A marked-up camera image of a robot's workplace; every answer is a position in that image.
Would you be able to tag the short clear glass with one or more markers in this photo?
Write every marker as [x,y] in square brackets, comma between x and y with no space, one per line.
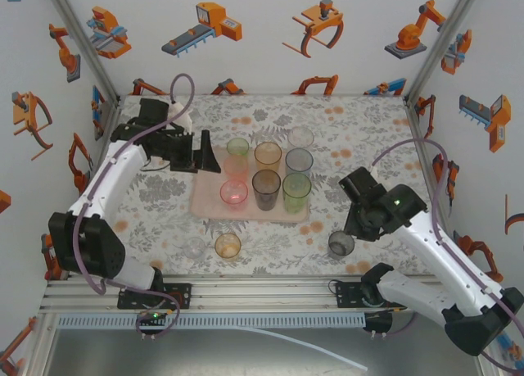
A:
[193,249]

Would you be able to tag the tall orange glass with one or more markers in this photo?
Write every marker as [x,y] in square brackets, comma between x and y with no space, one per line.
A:
[268,157]

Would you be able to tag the black connector housing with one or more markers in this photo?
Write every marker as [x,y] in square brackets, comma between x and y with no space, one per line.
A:
[378,322]

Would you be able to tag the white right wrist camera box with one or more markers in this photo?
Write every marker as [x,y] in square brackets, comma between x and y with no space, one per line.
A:
[371,170]

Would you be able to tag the grey metal sheet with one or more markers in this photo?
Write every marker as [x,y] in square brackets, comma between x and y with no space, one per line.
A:
[204,355]

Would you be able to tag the short orange glass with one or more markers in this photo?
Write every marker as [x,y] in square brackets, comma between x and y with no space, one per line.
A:
[227,247]

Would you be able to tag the short pink glass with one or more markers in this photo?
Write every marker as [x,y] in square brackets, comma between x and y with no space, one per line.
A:
[233,196]

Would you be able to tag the aluminium table side rail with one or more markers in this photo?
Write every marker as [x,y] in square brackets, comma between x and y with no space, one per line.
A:
[427,163]
[112,110]

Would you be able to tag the black board with green light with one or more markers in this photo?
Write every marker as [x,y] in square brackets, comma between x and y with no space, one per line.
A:
[153,316]

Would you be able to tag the tall green glass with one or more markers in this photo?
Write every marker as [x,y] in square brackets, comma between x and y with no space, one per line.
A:
[296,191]

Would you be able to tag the tall clear glass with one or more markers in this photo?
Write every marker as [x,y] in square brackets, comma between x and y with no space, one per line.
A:
[301,136]

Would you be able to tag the short green glass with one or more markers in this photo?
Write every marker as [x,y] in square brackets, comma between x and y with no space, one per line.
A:
[238,146]

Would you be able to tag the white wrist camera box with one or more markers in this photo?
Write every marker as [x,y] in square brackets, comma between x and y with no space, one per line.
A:
[182,116]
[371,170]

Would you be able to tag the short salmon glass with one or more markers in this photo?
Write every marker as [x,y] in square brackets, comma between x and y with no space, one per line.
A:
[235,167]

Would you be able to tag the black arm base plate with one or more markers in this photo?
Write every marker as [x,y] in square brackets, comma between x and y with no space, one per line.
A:
[180,296]
[348,296]

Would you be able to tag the white plastic tube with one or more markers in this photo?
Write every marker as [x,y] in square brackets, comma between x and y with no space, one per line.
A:
[327,351]

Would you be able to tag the wide aluminium frame rail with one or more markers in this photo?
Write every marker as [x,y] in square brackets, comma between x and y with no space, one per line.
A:
[262,298]

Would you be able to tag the short dark grey glass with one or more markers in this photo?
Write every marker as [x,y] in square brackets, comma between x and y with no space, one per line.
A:
[341,247]

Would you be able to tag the tall dark grey glass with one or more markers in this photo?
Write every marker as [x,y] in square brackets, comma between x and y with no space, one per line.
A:
[266,187]

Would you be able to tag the tall blue glass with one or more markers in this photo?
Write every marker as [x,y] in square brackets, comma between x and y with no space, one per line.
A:
[299,161]

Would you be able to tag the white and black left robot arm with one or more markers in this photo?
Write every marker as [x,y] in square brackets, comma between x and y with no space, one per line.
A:
[110,179]

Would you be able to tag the aluminium frame post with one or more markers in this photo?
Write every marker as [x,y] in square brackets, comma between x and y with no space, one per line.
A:
[84,40]
[444,40]

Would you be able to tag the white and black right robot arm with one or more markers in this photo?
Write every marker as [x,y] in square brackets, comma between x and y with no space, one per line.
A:
[450,265]

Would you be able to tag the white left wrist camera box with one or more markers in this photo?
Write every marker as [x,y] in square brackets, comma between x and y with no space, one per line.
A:
[182,116]

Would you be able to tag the pink plastic tray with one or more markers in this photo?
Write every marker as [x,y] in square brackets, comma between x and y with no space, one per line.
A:
[245,215]

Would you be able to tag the floral tablecloth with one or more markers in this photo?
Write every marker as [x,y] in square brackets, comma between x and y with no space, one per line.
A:
[278,249]

